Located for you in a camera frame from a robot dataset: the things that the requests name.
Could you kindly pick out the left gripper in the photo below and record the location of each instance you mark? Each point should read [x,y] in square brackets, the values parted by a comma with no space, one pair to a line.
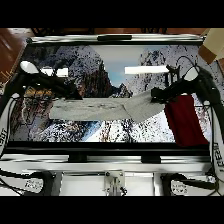
[71,94]

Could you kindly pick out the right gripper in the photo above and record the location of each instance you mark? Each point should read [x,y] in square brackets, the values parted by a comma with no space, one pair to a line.
[161,95]

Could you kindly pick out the grey garment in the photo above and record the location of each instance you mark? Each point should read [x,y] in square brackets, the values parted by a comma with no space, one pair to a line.
[100,109]

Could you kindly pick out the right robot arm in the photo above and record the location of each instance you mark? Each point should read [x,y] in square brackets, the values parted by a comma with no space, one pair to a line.
[208,90]

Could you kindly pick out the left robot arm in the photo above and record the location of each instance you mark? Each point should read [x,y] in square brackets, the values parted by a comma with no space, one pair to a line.
[46,81]

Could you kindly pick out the red garment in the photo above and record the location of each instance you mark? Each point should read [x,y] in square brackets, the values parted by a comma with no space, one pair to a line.
[186,123]

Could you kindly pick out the cardboard box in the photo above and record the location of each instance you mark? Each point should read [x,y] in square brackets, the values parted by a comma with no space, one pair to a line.
[213,43]

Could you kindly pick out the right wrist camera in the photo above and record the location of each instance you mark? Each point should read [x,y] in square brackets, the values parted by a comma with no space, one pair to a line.
[172,76]

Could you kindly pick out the silver frame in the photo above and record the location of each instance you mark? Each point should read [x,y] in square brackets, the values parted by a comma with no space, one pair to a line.
[113,166]

